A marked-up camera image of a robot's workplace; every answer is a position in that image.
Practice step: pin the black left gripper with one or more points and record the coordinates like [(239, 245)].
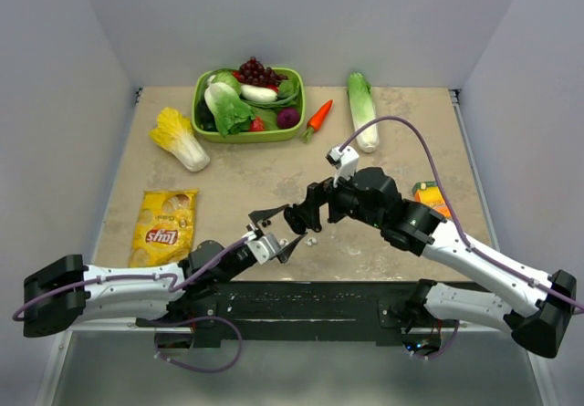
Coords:
[(258, 216)]

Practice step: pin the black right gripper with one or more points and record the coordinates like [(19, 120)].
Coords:
[(325, 192)]

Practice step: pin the black earbud charging case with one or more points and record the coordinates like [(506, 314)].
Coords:
[(294, 221)]

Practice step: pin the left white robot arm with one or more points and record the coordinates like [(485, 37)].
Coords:
[(69, 292)]

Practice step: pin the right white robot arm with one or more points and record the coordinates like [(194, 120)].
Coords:
[(531, 305)]

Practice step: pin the orange toy carrot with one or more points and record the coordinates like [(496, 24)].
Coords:
[(316, 121)]

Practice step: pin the purple toy onion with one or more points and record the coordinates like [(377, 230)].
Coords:
[(287, 118)]

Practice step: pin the red toy strawberry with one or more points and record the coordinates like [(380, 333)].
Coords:
[(257, 125)]

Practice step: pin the yellow Lays chip bag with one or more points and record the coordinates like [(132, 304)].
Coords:
[(165, 228)]

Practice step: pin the green white napa cabbage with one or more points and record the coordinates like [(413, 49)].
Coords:
[(362, 111)]

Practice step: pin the orange sponge box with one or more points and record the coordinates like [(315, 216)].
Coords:
[(430, 194)]

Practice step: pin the green plastic basket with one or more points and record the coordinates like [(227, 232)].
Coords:
[(299, 104)]

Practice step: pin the green toy lettuce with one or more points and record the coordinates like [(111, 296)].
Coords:
[(231, 115)]

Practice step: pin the white toy radish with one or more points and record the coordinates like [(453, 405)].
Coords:
[(258, 94)]

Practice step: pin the yellow toy cabbage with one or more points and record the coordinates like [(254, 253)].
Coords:
[(173, 133)]

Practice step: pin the dark red toy grapes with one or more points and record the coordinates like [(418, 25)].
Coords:
[(253, 72)]

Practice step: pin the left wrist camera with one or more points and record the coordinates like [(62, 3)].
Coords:
[(263, 247)]

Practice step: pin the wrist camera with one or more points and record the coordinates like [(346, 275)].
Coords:
[(263, 247), (345, 161)]

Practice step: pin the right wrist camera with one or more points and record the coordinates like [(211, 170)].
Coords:
[(345, 161)]

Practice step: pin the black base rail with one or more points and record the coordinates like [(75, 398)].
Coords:
[(360, 311)]

